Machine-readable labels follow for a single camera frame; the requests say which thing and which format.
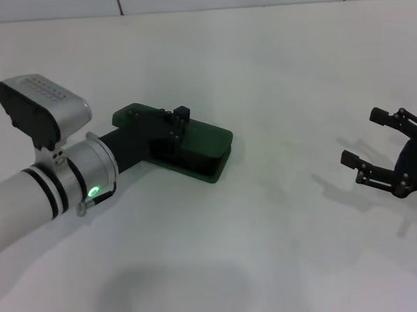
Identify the green glasses case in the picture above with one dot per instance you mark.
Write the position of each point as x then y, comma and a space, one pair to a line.
201, 149

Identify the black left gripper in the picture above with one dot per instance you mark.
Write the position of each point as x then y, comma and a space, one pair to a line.
134, 142

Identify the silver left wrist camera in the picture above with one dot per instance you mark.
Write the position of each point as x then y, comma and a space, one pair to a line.
41, 109

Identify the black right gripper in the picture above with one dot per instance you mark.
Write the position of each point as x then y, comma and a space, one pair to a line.
415, 166

